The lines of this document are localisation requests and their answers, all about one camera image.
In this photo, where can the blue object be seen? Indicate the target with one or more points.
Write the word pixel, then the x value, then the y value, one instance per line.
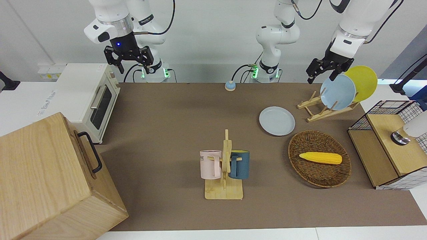
pixel 421 98

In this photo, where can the large wooden box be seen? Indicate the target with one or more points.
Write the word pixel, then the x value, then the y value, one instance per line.
pixel 43 176

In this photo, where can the yellow plate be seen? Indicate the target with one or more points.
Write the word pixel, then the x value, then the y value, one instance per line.
pixel 365 81

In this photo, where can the black mount bracket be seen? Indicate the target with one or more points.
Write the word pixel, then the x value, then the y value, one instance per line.
pixel 8 83

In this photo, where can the dark blue mug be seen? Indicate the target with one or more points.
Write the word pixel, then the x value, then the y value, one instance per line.
pixel 241 166

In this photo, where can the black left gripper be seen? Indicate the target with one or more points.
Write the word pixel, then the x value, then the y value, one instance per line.
pixel 335 61

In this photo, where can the pink mug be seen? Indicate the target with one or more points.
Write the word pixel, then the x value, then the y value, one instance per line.
pixel 209 165

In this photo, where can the wooden mug tree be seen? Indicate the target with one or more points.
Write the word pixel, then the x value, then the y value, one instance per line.
pixel 223 191

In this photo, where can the white toaster oven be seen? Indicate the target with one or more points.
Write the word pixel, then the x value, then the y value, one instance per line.
pixel 76 96

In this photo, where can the brown wicker basket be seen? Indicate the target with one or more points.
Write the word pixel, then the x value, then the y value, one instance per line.
pixel 317 175

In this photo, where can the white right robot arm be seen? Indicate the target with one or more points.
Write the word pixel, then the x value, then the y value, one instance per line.
pixel 110 13

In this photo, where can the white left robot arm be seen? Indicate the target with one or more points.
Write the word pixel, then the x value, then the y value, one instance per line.
pixel 277 36

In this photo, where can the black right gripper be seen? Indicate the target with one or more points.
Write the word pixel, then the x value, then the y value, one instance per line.
pixel 128 53

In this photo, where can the blue knob on wooden base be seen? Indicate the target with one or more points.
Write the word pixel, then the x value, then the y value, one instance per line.
pixel 230 86

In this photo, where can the yellow corn cob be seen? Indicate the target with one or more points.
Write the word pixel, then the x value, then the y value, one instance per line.
pixel 322 158

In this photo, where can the gray plate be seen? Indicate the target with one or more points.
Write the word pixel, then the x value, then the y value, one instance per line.
pixel 277 121

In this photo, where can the brown table mat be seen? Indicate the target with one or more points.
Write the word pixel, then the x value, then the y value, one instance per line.
pixel 160 140

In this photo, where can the wooden plate rack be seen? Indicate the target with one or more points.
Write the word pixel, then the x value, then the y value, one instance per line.
pixel 320 115

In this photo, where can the light blue plate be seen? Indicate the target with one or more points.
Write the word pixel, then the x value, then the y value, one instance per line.
pixel 338 93

